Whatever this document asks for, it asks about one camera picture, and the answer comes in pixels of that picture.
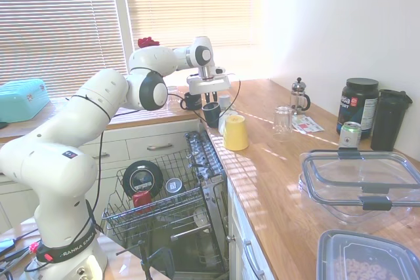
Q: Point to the black protein powder jar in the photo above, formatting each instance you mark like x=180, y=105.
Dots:
x=357, y=109

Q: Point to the narrow window blind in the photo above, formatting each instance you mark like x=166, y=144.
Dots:
x=197, y=4

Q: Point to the red enamel mug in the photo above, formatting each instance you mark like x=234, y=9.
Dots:
x=141, y=198

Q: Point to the small white cup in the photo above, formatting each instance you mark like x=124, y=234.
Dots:
x=227, y=100
x=230, y=114

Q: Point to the round metal cabinet knob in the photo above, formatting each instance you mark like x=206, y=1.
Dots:
x=230, y=238

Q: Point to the glass French press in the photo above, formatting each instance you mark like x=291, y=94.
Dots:
x=298, y=96

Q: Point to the navy mug with white print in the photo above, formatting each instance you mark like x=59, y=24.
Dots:
x=192, y=103

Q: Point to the steel dishwasher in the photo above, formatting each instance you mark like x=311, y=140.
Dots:
x=215, y=194

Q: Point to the grey container with cereal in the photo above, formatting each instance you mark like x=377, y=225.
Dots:
x=331, y=244

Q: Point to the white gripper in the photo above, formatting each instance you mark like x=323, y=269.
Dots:
x=208, y=85

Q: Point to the teal plastic box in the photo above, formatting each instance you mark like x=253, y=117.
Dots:
x=16, y=99

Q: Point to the grey-blue mug with white base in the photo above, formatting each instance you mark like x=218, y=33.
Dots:
x=174, y=186

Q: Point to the yellow cup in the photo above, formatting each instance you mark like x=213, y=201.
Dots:
x=236, y=134

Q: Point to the red rose bouquet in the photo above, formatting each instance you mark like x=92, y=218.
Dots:
x=146, y=42

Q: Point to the white and green can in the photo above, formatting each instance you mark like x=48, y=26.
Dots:
x=349, y=135

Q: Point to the navy mug with white rim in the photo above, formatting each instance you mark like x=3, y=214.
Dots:
x=211, y=116

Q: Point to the red plastic connector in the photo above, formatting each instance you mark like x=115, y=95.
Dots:
x=33, y=248

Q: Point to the black shaker bottle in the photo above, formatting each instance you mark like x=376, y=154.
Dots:
x=388, y=122

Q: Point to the white drawer cabinet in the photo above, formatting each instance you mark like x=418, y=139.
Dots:
x=147, y=135

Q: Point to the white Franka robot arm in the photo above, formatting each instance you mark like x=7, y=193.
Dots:
x=98, y=96

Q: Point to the black camera tripod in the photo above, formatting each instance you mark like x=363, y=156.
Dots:
x=146, y=263

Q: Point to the clear drinking glass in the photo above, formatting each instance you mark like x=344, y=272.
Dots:
x=283, y=122
x=173, y=91

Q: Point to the black plate with label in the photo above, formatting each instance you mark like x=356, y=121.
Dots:
x=129, y=175

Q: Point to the clear container with grey-rimmed lid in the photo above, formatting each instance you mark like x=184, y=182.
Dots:
x=374, y=201

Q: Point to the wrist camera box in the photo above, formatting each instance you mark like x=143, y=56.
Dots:
x=220, y=70

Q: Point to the wide window blind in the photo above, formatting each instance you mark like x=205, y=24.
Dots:
x=49, y=14

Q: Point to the printed paper leaflet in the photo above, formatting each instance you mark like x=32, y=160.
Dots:
x=306, y=126

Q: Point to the white counter cabinet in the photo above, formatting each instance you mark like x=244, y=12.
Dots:
x=236, y=221

